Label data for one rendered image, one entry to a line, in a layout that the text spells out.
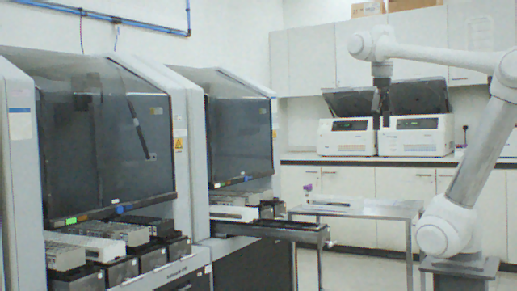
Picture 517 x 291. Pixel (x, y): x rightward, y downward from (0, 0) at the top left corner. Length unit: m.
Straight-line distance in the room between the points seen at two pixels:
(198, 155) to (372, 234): 2.60
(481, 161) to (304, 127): 3.71
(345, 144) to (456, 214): 2.79
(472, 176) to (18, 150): 1.43
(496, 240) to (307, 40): 2.48
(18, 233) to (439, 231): 1.32
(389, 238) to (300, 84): 1.74
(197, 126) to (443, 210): 1.10
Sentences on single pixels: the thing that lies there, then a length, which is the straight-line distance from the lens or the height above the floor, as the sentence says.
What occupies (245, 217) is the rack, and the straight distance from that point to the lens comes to 2.20.
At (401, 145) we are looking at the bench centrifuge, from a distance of 4.30.
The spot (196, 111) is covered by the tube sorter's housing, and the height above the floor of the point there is 1.33.
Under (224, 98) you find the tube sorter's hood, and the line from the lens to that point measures 2.35.
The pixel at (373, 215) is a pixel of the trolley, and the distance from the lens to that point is 2.30.
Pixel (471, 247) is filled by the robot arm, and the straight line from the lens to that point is 1.99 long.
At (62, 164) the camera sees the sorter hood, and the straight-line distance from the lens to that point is 1.66.
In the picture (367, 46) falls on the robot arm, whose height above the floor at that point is 1.54.
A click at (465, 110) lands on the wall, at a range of 4.82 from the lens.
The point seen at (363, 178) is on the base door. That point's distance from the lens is 4.42.
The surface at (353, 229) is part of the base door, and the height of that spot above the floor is 0.23.
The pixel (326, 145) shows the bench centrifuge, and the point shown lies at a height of 1.01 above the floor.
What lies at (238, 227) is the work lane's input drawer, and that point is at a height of 0.79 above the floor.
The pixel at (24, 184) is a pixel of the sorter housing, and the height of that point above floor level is 1.12.
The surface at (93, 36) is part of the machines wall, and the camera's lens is 3.29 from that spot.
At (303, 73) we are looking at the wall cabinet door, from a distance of 4.92.
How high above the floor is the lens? 1.29
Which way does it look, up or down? 3 degrees down
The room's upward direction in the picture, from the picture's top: 2 degrees counter-clockwise
